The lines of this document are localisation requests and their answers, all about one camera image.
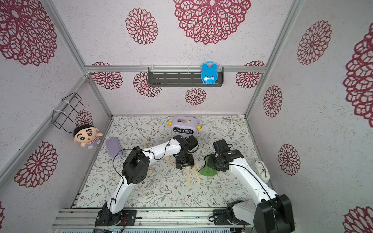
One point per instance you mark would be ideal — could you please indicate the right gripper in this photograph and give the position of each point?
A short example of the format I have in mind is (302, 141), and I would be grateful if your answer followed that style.
(218, 163)

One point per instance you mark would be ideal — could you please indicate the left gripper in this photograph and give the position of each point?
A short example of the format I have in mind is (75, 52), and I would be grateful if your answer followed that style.
(179, 165)

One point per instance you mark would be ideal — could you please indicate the beige watch long diagonal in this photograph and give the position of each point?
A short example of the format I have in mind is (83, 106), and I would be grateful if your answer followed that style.
(169, 160)

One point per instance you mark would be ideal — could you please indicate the green cleaning cloth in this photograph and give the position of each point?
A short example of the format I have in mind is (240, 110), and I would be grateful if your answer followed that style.
(206, 170)

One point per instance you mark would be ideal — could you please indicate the beige watch short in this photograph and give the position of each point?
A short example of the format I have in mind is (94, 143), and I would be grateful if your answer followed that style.
(146, 145)

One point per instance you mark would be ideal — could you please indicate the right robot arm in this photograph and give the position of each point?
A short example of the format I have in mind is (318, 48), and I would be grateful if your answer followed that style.
(271, 213)

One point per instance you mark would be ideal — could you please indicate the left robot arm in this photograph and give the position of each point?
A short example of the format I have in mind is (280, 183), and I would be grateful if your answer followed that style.
(135, 170)

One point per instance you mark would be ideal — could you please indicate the purple tissue box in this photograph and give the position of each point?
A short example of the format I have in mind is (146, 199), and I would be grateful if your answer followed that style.
(184, 125)

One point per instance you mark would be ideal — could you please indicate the white alarm clock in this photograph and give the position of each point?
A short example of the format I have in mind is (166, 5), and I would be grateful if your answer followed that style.
(262, 171)

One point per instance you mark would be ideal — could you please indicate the purple pad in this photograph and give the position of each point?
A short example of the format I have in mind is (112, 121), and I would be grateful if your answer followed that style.
(113, 147)

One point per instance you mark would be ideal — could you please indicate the blue alarm clock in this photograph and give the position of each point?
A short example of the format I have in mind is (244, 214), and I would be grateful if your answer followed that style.
(209, 74)

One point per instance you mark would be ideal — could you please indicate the cartoon boy plush doll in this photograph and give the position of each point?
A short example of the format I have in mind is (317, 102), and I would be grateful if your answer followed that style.
(87, 136)

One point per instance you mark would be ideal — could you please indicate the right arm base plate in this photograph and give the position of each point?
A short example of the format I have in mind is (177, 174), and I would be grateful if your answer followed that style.
(224, 217)

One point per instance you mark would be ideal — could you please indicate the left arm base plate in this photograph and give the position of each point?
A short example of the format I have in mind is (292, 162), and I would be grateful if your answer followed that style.
(123, 218)

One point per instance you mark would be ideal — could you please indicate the grey wall shelf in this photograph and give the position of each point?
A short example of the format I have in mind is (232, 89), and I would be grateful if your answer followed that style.
(180, 79)

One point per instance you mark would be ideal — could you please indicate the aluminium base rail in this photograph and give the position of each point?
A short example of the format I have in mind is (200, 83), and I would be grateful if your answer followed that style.
(85, 218)

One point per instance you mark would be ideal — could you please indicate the black wire rack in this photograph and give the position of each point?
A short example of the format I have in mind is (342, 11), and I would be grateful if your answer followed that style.
(70, 104)

